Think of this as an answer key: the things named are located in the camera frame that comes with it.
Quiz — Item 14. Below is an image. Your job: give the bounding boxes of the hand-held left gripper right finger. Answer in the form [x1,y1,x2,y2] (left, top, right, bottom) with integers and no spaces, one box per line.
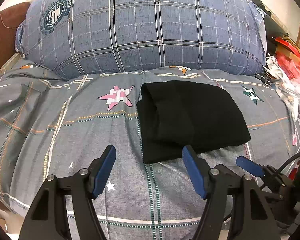
[182,145,282,240]

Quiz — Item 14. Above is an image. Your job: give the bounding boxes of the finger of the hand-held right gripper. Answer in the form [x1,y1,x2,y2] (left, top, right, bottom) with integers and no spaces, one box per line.
[236,155,288,187]

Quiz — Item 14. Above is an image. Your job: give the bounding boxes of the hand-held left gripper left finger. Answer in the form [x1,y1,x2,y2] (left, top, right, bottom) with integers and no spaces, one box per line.
[18,144,117,240]

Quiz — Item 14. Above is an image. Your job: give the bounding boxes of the black pants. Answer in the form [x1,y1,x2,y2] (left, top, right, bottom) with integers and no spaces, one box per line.
[136,81,251,164]

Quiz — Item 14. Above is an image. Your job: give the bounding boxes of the grey printed bedsheet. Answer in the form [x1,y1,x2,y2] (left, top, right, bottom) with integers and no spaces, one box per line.
[0,59,300,240]

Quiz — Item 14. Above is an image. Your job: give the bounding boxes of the white plastic bags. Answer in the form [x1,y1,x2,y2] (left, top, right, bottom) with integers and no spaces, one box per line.
[264,54,300,122]

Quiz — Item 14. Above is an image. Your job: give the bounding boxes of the red plastic bag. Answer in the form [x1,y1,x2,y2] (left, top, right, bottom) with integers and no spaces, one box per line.
[276,52,300,81]

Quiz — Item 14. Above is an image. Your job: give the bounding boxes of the red flat box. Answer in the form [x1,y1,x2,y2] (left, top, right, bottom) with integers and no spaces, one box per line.
[274,36,300,63]

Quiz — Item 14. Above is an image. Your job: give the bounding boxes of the black bag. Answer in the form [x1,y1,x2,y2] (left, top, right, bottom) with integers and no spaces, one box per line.
[247,0,292,55]

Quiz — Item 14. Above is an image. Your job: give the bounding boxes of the blue plaid pillow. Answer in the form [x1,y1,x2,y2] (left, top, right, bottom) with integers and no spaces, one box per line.
[14,0,267,80]

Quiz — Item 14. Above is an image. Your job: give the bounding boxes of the brown headboard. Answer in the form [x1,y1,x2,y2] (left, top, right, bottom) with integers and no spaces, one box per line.
[0,2,31,84]

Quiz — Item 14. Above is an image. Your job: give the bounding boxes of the black cable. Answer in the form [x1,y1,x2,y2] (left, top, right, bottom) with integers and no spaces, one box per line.
[261,152,300,188]

